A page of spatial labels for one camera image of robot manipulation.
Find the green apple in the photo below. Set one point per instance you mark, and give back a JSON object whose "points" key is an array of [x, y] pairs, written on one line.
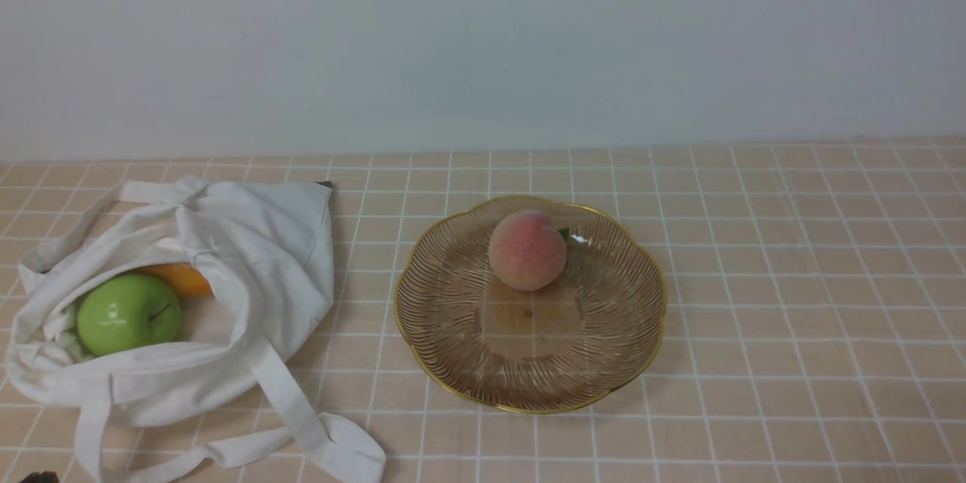
{"points": [[128, 312]]}

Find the amber glass fruit plate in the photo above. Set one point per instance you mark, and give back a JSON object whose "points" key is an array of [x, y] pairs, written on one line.
{"points": [[593, 330]]}

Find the orange fruit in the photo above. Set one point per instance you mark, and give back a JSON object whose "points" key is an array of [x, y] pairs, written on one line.
{"points": [[187, 282]]}

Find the white canvas tote bag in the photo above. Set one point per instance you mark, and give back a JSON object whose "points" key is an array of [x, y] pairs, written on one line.
{"points": [[267, 253]]}

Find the pink peach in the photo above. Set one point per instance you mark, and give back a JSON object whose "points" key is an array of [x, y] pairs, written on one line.
{"points": [[526, 251]]}

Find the dark object at edge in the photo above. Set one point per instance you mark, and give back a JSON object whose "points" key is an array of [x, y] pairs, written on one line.
{"points": [[41, 477]]}

